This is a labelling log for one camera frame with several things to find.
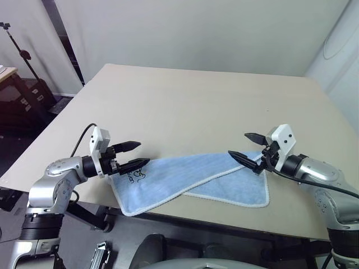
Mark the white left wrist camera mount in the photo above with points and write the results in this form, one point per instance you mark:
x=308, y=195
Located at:
x=96, y=140

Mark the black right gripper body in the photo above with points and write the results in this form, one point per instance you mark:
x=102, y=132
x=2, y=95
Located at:
x=268, y=157

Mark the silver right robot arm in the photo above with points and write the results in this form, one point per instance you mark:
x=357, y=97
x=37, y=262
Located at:
x=319, y=171

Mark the black equipment cases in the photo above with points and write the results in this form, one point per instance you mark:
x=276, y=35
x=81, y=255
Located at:
x=37, y=93

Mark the black table frame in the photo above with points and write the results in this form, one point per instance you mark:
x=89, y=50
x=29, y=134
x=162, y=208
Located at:
x=196, y=224

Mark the wooden top desk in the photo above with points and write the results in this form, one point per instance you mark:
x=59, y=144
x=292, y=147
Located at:
x=7, y=72

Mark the black textured floor mat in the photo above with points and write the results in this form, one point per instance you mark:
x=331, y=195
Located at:
x=60, y=105

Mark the light blue towel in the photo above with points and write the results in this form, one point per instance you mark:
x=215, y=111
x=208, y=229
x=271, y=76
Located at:
x=179, y=176

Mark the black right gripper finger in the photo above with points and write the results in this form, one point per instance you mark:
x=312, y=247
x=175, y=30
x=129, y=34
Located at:
x=246, y=162
x=256, y=138

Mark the dark rounded grey shape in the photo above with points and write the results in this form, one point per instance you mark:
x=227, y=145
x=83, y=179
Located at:
x=148, y=249

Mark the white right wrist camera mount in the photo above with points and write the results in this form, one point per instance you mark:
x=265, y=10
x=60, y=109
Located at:
x=284, y=137

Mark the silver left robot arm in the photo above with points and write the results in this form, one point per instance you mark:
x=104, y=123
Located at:
x=59, y=168

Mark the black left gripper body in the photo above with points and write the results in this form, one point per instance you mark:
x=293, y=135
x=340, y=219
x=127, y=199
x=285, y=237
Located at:
x=108, y=163

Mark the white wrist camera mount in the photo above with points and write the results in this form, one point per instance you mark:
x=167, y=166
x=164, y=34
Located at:
x=96, y=140
x=284, y=137

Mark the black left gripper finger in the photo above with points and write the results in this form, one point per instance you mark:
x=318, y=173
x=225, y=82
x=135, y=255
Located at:
x=134, y=165
x=127, y=146

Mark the silver robot torso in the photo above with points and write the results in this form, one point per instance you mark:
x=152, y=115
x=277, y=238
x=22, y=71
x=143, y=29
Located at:
x=224, y=264

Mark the black tripod stand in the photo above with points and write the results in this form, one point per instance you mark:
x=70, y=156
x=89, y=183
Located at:
x=23, y=54

